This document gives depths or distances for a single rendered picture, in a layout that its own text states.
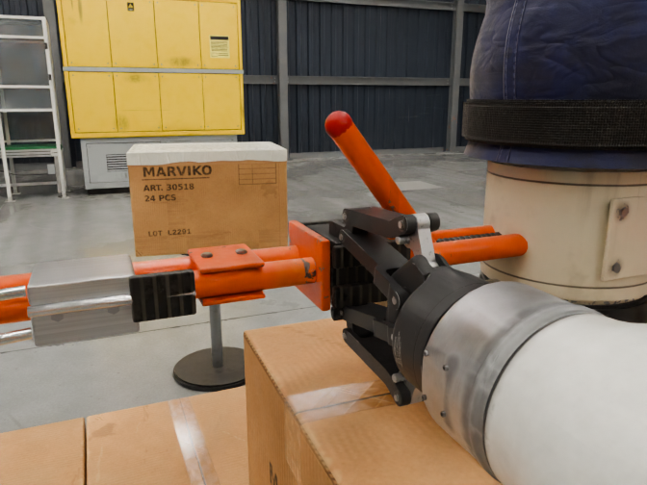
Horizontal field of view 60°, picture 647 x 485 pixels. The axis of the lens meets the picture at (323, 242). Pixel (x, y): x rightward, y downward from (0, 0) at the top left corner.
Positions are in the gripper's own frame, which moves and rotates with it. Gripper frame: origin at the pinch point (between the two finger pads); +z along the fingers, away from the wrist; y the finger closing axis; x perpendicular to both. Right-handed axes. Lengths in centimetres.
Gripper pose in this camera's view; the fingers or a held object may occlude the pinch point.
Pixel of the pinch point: (335, 260)
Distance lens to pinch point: 49.0
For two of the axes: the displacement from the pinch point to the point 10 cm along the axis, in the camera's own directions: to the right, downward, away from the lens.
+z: -3.8, -2.2, 9.0
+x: 9.3, -1.0, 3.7
